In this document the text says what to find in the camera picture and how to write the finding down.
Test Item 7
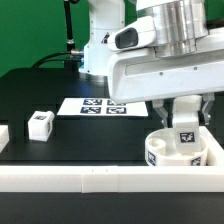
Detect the white fence front wall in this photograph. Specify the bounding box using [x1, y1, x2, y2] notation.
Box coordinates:
[0, 166, 224, 193]

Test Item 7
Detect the white round stool seat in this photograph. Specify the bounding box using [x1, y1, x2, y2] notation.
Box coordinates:
[145, 128, 208, 166]

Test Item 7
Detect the black camera pole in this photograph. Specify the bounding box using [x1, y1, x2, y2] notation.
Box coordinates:
[63, 0, 79, 71]

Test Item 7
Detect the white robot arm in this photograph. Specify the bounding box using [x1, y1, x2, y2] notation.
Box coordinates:
[80, 0, 224, 122]

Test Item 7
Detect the white marker sheet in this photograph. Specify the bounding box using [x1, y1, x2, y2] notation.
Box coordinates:
[58, 98, 148, 117]

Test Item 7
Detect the black cable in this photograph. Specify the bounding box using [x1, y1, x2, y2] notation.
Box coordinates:
[31, 49, 84, 70]

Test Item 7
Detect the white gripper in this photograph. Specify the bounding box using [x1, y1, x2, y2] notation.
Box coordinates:
[107, 16, 224, 128]

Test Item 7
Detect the white fence left wall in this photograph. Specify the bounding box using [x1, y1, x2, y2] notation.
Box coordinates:
[0, 125, 9, 153]

